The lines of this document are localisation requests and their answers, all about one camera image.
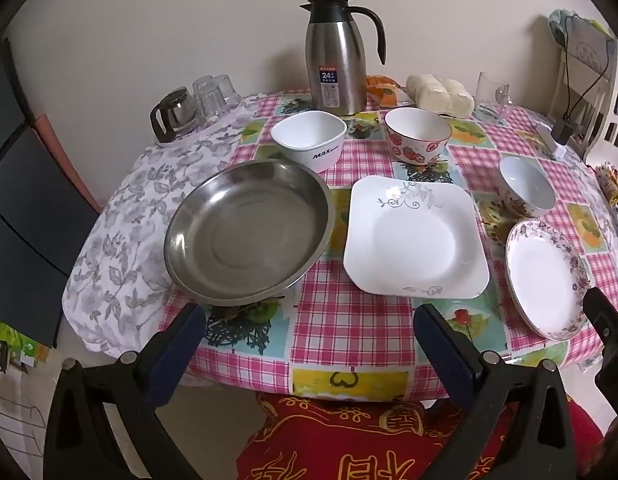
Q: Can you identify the strawberry print bowl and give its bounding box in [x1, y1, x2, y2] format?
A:
[384, 107, 453, 166]

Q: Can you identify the dark cabinet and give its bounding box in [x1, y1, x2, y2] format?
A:
[0, 40, 102, 348]

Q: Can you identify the white square plate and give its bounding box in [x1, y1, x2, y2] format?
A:
[343, 175, 491, 300]

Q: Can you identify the colourful snack packet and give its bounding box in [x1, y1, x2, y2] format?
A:
[596, 161, 618, 206]

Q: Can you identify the floral rim round plate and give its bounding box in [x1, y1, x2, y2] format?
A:
[505, 220, 597, 342]

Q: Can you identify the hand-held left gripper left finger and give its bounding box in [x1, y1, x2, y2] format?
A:
[43, 302, 207, 480]

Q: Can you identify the clear glass mug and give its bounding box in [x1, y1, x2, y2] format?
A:
[473, 71, 514, 123]

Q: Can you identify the black cable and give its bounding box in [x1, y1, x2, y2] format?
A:
[560, 15, 617, 123]

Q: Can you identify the white plastic chair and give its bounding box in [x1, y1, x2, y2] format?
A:
[546, 35, 618, 171]

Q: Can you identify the stainless steel thermos jug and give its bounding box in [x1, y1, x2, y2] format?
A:
[299, 0, 387, 116]

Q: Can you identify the glass coffee pot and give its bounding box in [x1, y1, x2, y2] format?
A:
[149, 87, 202, 144]

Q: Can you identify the small floral bowl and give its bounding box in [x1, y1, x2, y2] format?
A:
[498, 156, 556, 219]

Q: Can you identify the stainless steel plate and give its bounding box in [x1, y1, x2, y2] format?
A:
[163, 159, 336, 307]

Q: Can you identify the white square bowl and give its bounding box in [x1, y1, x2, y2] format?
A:
[270, 110, 348, 167]

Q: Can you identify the orange snack packet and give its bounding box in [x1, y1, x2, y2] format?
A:
[365, 75, 412, 107]

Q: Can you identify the pale floral chair cover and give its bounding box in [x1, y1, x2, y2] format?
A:
[548, 9, 618, 78]

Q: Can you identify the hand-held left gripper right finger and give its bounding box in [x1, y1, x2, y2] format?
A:
[413, 302, 590, 480]

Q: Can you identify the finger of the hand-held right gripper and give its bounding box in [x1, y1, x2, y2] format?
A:
[582, 286, 618, 403]

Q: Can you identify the white adapter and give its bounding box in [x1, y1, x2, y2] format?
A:
[535, 125, 560, 158]

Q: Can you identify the green printed bag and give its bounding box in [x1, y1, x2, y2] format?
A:
[0, 312, 54, 376]

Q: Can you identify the bag of steamed buns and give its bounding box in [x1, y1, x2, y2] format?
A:
[405, 73, 476, 116]

